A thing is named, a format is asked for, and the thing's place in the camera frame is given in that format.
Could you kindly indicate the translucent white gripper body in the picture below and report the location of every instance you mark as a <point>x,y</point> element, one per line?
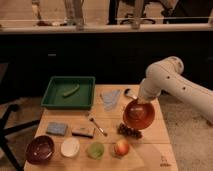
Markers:
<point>144,96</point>

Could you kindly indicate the orange bowl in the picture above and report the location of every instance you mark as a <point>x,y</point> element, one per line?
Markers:
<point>138,116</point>

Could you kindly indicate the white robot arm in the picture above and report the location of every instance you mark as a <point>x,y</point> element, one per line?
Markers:
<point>166,75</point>

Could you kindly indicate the dark grape bunch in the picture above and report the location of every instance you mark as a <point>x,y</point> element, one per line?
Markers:
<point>126,131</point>

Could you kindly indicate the red yellow apple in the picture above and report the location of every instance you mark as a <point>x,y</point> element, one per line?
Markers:
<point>121,147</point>

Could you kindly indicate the green small cup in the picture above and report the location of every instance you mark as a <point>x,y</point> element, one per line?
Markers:
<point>95,150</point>

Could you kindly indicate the green pickle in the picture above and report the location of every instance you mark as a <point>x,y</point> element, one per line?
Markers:
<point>72,91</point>

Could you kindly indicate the green plastic tray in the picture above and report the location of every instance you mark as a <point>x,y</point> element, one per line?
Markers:
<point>80,100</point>

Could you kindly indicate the white small bowl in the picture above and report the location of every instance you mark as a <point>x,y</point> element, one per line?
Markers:
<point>70,147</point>

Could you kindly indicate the blue sponge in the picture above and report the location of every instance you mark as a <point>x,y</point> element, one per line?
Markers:
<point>56,128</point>

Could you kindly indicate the dark maroon bowl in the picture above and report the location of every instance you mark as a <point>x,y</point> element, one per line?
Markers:
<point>40,150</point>

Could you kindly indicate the metal spoon black handle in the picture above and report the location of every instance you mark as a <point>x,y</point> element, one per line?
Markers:
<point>128,93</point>

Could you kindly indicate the small brush wooden handle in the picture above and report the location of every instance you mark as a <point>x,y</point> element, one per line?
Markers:
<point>98,127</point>

